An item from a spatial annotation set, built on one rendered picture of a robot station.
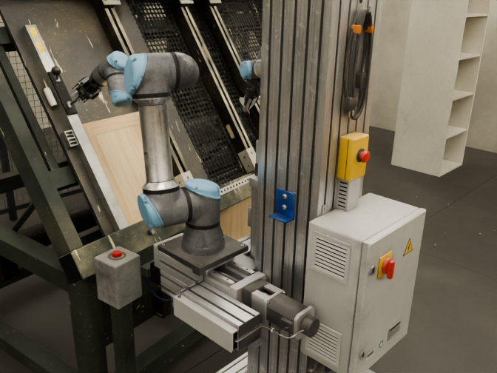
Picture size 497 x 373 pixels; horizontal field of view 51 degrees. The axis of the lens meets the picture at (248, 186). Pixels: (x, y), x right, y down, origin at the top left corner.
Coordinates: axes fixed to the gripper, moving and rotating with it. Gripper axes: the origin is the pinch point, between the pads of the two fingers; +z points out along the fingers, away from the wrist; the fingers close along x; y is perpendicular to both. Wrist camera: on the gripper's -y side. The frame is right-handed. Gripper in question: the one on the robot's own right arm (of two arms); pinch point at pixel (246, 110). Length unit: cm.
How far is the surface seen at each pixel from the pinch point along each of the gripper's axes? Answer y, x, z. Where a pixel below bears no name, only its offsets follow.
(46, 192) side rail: 3, 96, 24
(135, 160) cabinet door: 12, 48, 29
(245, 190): -12.5, -11.7, 46.9
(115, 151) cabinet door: 17, 57, 25
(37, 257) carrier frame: -1, 98, 59
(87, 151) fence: 16, 72, 21
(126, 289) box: -45, 88, 33
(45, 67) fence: 50, 76, 2
